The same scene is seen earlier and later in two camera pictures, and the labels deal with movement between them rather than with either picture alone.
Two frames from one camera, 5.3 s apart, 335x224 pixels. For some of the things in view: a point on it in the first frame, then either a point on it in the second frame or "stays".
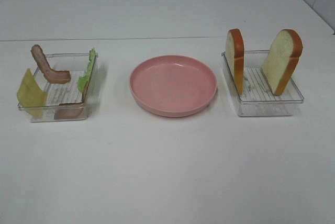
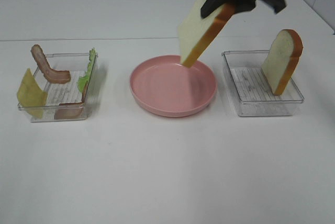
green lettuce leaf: (83, 80) stays
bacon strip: (51, 75) stays
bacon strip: (70, 110) stays
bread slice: (234, 54) -> (195, 32)
